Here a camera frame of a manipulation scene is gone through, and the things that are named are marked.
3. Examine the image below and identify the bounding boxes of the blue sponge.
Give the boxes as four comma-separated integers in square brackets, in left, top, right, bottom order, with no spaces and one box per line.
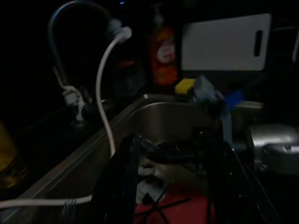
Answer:
[224,89,244,111]

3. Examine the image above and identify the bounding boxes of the curved metal kitchen faucet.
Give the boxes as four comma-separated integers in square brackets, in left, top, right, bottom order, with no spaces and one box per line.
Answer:
[48,0,134,124]

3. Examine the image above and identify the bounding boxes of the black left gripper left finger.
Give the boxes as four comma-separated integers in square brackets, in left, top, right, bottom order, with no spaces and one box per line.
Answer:
[90,134,142,224]

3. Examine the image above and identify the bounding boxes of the yellow translucent container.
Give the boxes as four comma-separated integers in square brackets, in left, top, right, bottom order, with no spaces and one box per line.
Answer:
[0,120,26,189]

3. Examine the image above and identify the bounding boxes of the silver metal pot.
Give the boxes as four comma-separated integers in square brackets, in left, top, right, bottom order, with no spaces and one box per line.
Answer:
[249,123,299,175]

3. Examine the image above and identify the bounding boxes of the white flexible hose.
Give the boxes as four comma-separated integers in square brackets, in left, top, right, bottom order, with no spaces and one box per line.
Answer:
[0,28,133,210]

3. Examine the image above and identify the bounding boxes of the orange dish soap bottle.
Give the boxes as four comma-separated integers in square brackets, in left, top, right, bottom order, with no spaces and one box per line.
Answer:
[148,3,180,87]

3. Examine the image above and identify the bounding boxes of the red plastic item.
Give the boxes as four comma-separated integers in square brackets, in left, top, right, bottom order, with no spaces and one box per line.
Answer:
[135,181,215,224]

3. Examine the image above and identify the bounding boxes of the stainless steel sink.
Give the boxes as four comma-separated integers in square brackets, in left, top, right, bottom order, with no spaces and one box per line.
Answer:
[0,93,264,224]

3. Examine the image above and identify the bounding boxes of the white crumpled item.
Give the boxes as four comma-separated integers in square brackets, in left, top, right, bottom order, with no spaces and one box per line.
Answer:
[136,161,175,203]

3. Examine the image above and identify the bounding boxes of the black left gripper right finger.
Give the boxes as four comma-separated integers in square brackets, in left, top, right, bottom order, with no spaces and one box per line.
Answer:
[192,126,282,224]

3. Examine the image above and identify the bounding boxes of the white plastic cutting board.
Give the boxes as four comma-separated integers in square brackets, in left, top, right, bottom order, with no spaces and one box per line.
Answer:
[181,13,272,72]

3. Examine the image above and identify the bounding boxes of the yellow sponge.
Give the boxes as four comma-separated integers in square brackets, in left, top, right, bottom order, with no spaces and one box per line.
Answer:
[174,78,196,94]

